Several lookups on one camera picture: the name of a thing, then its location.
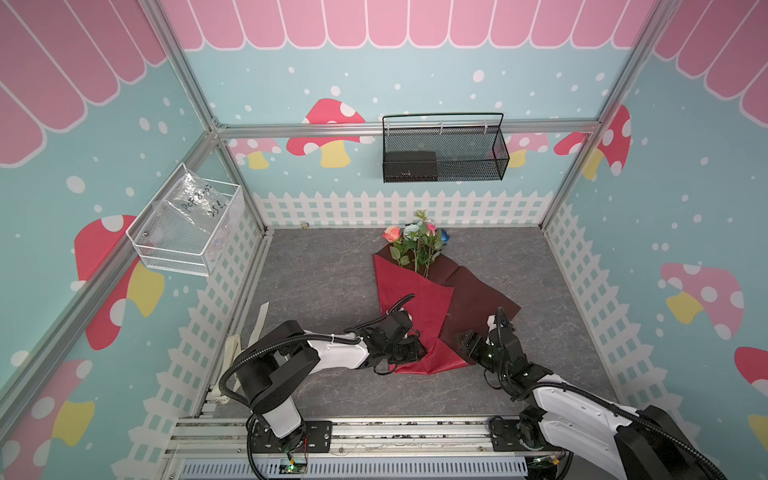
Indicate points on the pink orange fake rose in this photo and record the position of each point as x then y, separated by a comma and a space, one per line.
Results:
392, 234

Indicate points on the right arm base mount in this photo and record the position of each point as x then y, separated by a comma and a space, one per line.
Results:
509, 435

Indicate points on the white wire basket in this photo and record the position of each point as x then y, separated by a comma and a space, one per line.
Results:
171, 248

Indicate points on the dark red wrapping paper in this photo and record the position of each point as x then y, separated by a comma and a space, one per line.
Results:
448, 302

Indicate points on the black wire mesh basket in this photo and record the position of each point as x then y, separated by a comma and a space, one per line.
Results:
469, 146

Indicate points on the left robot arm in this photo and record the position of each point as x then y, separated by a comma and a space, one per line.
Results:
264, 376

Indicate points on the light blue fake flower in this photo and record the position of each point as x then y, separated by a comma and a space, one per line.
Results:
417, 249

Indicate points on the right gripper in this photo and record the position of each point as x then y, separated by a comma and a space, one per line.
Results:
484, 347

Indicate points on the clear plastic bag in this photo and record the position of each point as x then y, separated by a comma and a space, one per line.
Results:
193, 203

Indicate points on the black box in basket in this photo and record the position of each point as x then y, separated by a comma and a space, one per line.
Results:
410, 166

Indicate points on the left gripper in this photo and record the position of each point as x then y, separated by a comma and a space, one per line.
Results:
415, 344

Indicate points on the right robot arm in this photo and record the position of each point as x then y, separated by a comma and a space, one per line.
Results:
624, 441

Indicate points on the cream ribbon strip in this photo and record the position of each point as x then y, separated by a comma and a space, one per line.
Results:
233, 346

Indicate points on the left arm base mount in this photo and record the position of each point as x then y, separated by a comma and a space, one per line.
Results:
310, 437

